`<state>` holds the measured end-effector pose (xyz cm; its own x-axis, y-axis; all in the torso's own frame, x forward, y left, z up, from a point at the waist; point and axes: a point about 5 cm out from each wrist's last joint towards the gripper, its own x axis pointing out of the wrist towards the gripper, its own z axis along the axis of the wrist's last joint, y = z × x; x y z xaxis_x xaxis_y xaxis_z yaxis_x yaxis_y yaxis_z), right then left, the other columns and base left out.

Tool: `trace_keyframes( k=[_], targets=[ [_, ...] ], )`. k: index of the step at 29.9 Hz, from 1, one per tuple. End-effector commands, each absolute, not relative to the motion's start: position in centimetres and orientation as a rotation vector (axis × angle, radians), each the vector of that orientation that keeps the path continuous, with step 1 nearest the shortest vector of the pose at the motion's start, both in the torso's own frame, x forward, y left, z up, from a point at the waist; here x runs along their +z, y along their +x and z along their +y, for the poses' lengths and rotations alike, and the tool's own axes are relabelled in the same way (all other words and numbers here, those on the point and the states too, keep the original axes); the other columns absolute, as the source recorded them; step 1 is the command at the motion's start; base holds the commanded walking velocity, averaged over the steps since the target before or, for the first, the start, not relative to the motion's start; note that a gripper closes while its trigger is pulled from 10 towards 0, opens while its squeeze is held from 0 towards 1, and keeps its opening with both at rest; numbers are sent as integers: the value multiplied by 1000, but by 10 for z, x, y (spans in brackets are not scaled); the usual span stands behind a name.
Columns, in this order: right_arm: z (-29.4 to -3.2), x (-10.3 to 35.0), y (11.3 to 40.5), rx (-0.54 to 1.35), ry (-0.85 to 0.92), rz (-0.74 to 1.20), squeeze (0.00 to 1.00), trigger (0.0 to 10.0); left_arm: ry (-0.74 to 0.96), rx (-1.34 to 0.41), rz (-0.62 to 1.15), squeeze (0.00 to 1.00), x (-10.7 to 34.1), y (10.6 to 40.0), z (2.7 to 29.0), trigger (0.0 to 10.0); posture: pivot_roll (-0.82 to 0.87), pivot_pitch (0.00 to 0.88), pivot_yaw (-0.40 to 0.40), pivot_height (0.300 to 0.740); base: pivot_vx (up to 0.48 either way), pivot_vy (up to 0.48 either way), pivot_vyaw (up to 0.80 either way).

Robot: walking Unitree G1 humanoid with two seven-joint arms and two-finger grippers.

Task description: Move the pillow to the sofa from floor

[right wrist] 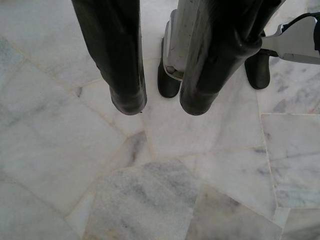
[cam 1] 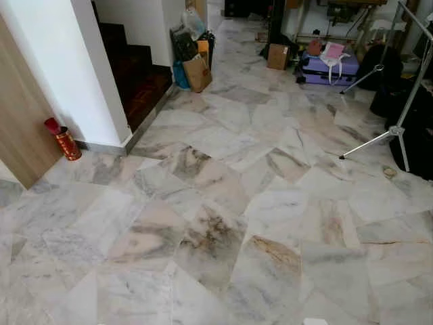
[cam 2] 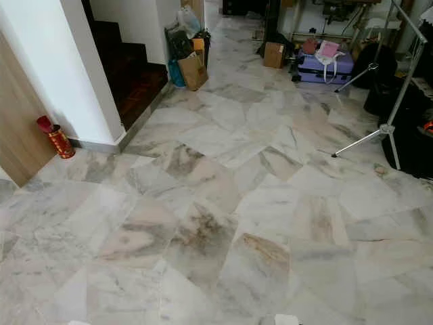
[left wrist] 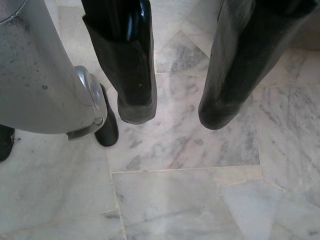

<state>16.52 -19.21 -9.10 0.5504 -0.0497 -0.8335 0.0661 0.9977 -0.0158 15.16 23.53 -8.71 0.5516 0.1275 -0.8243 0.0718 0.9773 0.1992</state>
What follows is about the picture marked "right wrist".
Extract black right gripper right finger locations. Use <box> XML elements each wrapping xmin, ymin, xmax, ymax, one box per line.
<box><xmin>179</xmin><ymin>0</ymin><xmax>283</xmax><ymax>116</ymax></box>

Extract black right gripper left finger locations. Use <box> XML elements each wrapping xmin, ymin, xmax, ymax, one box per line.
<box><xmin>70</xmin><ymin>0</ymin><xmax>148</xmax><ymax>116</ymax></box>

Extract robot right leg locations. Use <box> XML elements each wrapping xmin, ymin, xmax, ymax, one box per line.
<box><xmin>161</xmin><ymin>0</ymin><xmax>201</xmax><ymax>81</ymax></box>

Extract black robot left foot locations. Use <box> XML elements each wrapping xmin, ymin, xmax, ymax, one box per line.
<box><xmin>244</xmin><ymin>51</ymin><xmax>271</xmax><ymax>90</ymax></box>

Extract black robot foot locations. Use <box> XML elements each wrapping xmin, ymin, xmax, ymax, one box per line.
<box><xmin>157</xmin><ymin>56</ymin><xmax>181</xmax><ymax>98</ymax></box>
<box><xmin>244</xmin><ymin>51</ymin><xmax>271</xmax><ymax>90</ymax></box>

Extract black robot right foot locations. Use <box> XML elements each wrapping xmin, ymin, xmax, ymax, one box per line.
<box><xmin>157</xmin><ymin>56</ymin><xmax>181</xmax><ymax>98</ymax></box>

